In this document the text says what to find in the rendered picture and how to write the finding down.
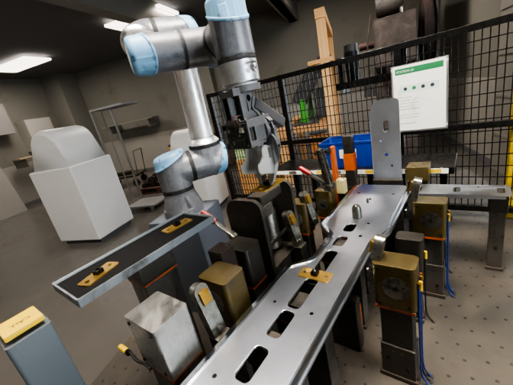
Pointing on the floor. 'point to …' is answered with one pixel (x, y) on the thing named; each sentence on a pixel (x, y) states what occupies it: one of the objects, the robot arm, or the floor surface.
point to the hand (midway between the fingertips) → (268, 178)
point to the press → (429, 8)
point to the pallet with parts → (151, 186)
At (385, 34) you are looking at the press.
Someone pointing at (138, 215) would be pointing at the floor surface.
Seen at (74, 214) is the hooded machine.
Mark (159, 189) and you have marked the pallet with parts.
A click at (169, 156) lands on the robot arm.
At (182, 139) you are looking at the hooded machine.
